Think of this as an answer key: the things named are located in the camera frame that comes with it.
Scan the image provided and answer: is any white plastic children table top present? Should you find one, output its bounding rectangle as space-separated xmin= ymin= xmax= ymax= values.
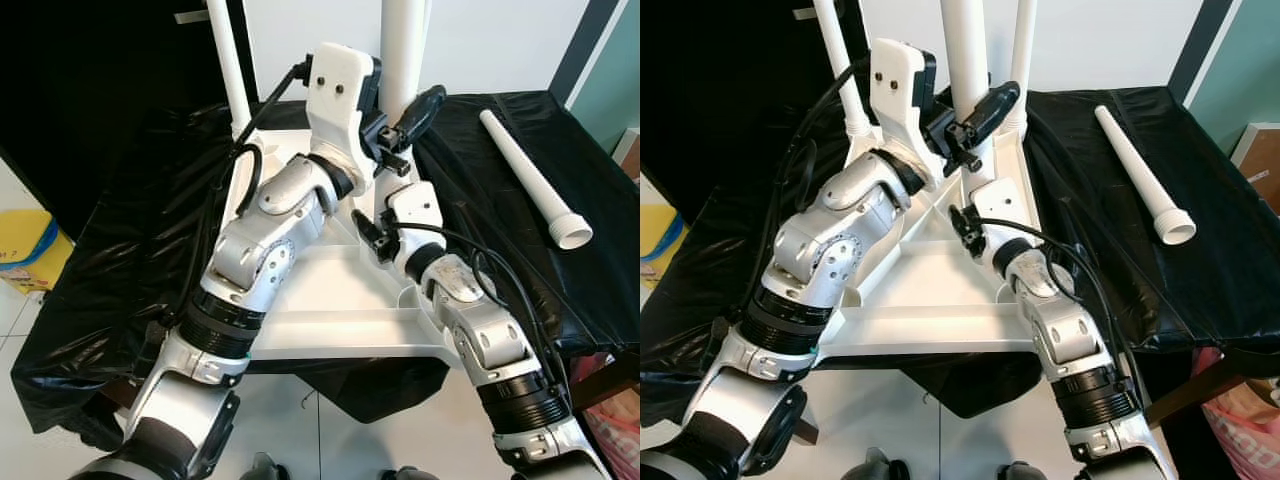
xmin=815 ymin=115 xmax=1049 ymax=358
xmin=222 ymin=95 xmax=471 ymax=363

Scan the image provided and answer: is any white panel with cardboard face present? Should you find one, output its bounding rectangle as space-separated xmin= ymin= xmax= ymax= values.
xmin=1230 ymin=120 xmax=1280 ymax=216
xmin=612 ymin=125 xmax=641 ymax=181

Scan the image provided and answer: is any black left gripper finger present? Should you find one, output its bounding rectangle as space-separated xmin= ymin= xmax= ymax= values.
xmin=960 ymin=82 xmax=1021 ymax=143
xmin=395 ymin=85 xmax=448 ymax=141

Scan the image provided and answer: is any yellow and blue package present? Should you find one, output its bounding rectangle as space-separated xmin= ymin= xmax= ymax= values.
xmin=640 ymin=175 xmax=689 ymax=291
xmin=0 ymin=208 xmax=76 ymax=296

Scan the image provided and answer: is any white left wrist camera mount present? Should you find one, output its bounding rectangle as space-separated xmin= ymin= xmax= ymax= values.
xmin=868 ymin=38 xmax=941 ymax=161
xmin=305 ymin=43 xmax=383 ymax=171

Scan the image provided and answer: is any white plastic table leg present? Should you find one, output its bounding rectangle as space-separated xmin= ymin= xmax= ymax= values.
xmin=478 ymin=108 xmax=595 ymax=251
xmin=1005 ymin=0 xmax=1038 ymax=136
xmin=1093 ymin=104 xmax=1197 ymax=247
xmin=380 ymin=0 xmax=433 ymax=126
xmin=205 ymin=0 xmax=253 ymax=139
xmin=813 ymin=0 xmax=873 ymax=141
xmin=940 ymin=0 xmax=1001 ymax=151

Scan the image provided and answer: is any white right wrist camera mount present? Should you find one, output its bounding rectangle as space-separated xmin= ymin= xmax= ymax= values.
xmin=972 ymin=178 xmax=1031 ymax=271
xmin=385 ymin=183 xmax=446 ymax=281

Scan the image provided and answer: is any black plastic table cover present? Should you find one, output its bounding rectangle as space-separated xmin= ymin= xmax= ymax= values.
xmin=10 ymin=90 xmax=641 ymax=436
xmin=640 ymin=85 xmax=1280 ymax=426

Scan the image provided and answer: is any pink plastic bag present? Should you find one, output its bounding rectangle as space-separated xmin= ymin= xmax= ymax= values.
xmin=580 ymin=355 xmax=641 ymax=480
xmin=1195 ymin=345 xmax=1280 ymax=480

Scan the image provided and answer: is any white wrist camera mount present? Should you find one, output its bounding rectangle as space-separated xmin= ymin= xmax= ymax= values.
xmin=868 ymin=38 xmax=941 ymax=161
xmin=972 ymin=178 xmax=1031 ymax=271
xmin=305 ymin=43 xmax=383 ymax=171
xmin=385 ymin=183 xmax=446 ymax=281

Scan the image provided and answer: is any black door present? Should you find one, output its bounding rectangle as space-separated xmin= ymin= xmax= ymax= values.
xmin=0 ymin=0 xmax=256 ymax=236
xmin=640 ymin=0 xmax=871 ymax=201

